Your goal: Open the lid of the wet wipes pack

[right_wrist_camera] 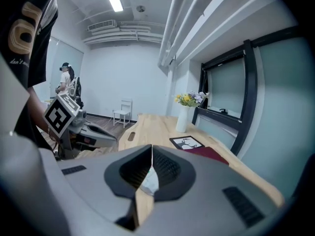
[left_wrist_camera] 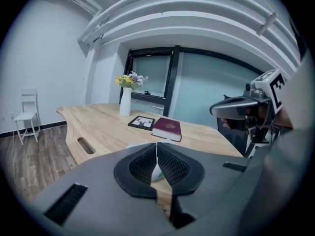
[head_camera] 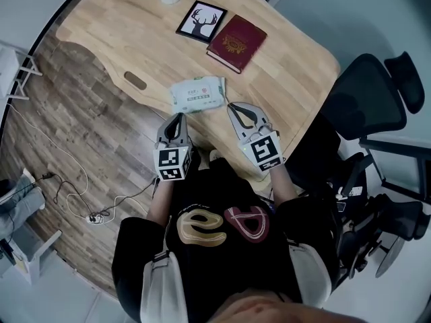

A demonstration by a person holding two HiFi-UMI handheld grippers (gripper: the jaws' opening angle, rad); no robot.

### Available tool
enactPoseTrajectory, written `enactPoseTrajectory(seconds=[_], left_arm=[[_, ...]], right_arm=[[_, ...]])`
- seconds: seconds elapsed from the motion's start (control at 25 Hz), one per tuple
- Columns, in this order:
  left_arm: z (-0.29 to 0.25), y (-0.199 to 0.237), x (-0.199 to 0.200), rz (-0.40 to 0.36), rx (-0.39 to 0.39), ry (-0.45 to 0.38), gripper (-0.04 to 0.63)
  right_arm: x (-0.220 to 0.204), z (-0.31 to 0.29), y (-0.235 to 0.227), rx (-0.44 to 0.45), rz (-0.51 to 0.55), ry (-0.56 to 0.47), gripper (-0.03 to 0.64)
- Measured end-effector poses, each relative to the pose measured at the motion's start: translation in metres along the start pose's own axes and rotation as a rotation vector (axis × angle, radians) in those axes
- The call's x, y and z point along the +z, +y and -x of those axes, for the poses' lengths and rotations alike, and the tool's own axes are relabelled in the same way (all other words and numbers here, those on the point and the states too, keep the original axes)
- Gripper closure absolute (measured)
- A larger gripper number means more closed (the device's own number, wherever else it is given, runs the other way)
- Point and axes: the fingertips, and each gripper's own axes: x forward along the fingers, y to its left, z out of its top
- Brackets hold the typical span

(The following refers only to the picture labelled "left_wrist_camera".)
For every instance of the yellow and purple flower bouquet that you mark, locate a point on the yellow and purple flower bouquet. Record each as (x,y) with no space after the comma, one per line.
(130,80)

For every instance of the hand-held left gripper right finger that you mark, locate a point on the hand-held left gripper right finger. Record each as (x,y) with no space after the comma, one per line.
(216,181)

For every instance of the black window frame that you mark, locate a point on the black window frame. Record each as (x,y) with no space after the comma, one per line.
(176,70)

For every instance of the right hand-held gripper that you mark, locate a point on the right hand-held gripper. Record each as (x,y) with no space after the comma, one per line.
(265,90)

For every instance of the black deer picture frame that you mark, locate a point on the black deer picture frame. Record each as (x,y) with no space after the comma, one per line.
(141,123)

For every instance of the maroon hardcover book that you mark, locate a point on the maroon hardcover book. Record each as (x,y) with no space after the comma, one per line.
(167,128)

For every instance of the white ceramic vase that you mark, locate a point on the white ceramic vase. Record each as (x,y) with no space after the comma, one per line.
(125,102)

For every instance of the white wooden chair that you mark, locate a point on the white wooden chair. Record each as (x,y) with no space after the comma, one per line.
(25,115)

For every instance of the white ceiling pipes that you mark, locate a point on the white ceiling pipes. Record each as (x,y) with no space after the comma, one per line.
(172,11)

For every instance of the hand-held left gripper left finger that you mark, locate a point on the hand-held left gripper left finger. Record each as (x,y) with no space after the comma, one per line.
(98,181)

